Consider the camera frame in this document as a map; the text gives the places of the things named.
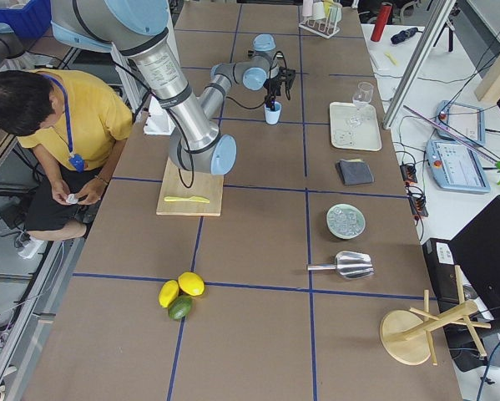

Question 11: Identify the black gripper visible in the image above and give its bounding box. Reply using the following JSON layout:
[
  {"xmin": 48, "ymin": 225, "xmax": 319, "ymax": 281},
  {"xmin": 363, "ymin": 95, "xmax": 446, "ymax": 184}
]
[{"xmin": 264, "ymin": 67, "xmax": 296, "ymax": 110}]

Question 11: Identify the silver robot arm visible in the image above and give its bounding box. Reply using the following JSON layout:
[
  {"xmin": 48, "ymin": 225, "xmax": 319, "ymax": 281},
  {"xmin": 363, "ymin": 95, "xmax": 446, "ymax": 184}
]
[{"xmin": 51, "ymin": 0, "xmax": 295, "ymax": 175}]

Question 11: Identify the light blue plastic cup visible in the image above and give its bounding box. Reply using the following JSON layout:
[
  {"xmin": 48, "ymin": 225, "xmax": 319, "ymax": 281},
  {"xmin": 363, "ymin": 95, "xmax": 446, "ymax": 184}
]
[{"xmin": 264, "ymin": 101, "xmax": 282, "ymax": 125}]

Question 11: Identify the whole yellow lemon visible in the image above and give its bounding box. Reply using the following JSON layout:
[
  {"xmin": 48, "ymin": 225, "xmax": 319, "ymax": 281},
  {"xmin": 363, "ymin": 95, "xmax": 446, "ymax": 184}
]
[
  {"xmin": 177, "ymin": 272, "xmax": 205, "ymax": 297},
  {"xmin": 158, "ymin": 280, "xmax": 179, "ymax": 308}
]

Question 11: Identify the cream bear serving tray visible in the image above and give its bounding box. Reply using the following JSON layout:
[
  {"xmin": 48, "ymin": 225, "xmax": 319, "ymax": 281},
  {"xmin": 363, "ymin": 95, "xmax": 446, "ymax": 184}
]
[{"xmin": 329, "ymin": 102, "xmax": 382, "ymax": 151}]

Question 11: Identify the clear wine glass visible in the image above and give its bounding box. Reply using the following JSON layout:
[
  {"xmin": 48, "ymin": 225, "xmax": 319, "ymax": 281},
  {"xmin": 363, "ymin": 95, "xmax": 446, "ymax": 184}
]
[{"xmin": 346, "ymin": 82, "xmax": 374, "ymax": 126}]

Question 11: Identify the grey folded cloth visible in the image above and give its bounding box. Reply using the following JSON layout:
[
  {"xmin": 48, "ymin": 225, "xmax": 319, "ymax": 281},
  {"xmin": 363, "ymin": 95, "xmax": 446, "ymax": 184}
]
[{"xmin": 336, "ymin": 159, "xmax": 374, "ymax": 185}]

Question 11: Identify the bamboo cutting board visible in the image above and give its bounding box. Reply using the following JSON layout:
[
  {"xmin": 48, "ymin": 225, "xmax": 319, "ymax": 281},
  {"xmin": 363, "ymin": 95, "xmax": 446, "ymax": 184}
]
[{"xmin": 156, "ymin": 160, "xmax": 224, "ymax": 216}]

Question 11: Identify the small yellow plastic tool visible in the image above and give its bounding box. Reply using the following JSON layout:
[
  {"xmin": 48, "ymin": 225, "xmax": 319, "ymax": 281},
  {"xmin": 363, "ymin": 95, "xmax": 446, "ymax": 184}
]
[{"xmin": 384, "ymin": 52, "xmax": 399, "ymax": 66}]

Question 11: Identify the folded dark blue umbrella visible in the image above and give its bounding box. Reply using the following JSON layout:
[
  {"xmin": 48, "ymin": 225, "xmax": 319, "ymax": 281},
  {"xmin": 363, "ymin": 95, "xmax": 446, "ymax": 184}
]
[{"xmin": 391, "ymin": 27, "xmax": 423, "ymax": 45}]

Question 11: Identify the yellow plastic knife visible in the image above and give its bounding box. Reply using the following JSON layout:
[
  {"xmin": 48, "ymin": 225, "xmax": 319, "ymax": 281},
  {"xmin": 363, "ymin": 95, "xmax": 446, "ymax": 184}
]
[{"xmin": 163, "ymin": 195, "xmax": 210, "ymax": 204}]

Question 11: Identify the green bowl of ice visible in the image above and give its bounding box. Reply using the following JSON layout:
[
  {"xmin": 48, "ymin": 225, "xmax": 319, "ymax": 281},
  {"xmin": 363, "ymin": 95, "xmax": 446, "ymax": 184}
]
[{"xmin": 326, "ymin": 204, "xmax": 366, "ymax": 240}]

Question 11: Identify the red bottle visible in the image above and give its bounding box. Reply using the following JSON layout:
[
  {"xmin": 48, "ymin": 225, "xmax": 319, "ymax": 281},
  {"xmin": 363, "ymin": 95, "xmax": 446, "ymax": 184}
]
[{"xmin": 370, "ymin": 2, "xmax": 393, "ymax": 43}]

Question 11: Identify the steel ice scoop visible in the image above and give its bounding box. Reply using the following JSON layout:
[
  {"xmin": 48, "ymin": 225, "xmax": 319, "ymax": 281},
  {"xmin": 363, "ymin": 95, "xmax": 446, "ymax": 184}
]
[{"xmin": 306, "ymin": 251, "xmax": 375, "ymax": 280}]

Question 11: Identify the near blue teach pendant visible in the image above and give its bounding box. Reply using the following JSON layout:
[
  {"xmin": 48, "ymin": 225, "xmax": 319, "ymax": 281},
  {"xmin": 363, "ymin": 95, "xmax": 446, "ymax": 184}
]
[{"xmin": 426, "ymin": 140, "xmax": 491, "ymax": 194}]

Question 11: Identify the blue teach pendant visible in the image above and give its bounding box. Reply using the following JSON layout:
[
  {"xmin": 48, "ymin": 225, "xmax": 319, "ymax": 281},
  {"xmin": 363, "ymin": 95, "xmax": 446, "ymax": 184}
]
[
  {"xmin": 426, "ymin": 140, "xmax": 491, "ymax": 194},
  {"xmin": 434, "ymin": 100, "xmax": 486, "ymax": 145}
]

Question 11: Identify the far blue teach pendant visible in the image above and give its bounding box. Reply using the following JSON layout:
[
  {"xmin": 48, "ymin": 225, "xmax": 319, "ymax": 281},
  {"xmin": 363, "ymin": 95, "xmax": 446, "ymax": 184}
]
[{"xmin": 434, "ymin": 100, "xmax": 486, "ymax": 145}]

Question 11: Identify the person in yellow shirt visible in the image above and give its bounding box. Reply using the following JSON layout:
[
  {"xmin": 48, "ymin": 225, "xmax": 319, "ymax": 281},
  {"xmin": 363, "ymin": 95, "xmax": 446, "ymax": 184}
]
[{"xmin": 0, "ymin": 69, "xmax": 133, "ymax": 241}]

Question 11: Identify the green lime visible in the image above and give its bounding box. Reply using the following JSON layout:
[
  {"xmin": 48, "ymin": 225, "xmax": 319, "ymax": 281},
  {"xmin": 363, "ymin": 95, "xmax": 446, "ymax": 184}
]
[{"xmin": 168, "ymin": 295, "xmax": 193, "ymax": 321}]

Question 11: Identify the long metal grabber tool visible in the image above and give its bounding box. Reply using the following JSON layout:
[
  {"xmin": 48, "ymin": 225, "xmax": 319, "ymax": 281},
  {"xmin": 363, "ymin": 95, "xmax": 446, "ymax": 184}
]
[{"xmin": 403, "ymin": 105, "xmax": 500, "ymax": 185}]

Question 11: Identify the blue storage bin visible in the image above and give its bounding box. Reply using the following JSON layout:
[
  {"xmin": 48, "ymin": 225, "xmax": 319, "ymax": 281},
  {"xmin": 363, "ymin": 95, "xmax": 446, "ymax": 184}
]
[{"xmin": 0, "ymin": 0, "xmax": 51, "ymax": 38}]

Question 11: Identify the black laptop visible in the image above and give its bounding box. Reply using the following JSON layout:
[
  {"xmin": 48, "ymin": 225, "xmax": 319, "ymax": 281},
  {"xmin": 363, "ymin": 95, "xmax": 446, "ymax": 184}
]
[{"xmin": 422, "ymin": 194, "xmax": 500, "ymax": 373}]

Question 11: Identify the wooden mug tree stand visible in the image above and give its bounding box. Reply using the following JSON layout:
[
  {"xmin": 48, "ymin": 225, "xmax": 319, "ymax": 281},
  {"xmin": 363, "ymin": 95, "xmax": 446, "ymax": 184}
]
[{"xmin": 380, "ymin": 265, "xmax": 491, "ymax": 366}]

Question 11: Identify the white wire cup rack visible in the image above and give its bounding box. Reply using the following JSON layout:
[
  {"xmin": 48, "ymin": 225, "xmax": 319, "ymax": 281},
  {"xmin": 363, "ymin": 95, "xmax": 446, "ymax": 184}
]
[{"xmin": 298, "ymin": 0, "xmax": 342, "ymax": 38}]

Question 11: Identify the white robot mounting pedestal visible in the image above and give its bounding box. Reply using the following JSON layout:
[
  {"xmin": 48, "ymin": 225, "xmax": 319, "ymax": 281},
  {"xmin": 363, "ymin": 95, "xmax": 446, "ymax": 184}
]
[{"xmin": 144, "ymin": 97, "xmax": 174, "ymax": 135}]

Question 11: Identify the aluminium frame post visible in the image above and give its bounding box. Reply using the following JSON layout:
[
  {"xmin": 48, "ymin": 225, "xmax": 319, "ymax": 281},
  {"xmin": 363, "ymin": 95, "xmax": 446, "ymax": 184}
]
[{"xmin": 382, "ymin": 0, "xmax": 456, "ymax": 129}]

